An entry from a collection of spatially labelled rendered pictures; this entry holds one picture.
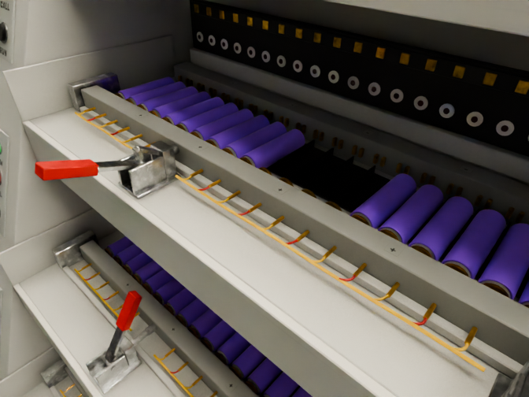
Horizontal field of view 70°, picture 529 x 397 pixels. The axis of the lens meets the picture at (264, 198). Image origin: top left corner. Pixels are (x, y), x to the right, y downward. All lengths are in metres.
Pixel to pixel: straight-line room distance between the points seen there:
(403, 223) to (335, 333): 0.08
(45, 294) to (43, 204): 0.10
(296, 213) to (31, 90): 0.30
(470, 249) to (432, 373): 0.08
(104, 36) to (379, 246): 0.36
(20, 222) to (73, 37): 0.21
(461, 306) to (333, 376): 0.07
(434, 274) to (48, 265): 0.45
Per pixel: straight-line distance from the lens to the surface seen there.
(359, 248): 0.22
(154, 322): 0.42
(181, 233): 0.26
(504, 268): 0.25
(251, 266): 0.23
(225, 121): 0.35
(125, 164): 0.29
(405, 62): 0.33
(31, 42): 0.44
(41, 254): 0.53
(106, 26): 0.47
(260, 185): 0.26
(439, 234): 0.25
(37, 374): 0.66
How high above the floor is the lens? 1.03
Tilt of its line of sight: 20 degrees down
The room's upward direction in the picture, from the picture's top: 17 degrees clockwise
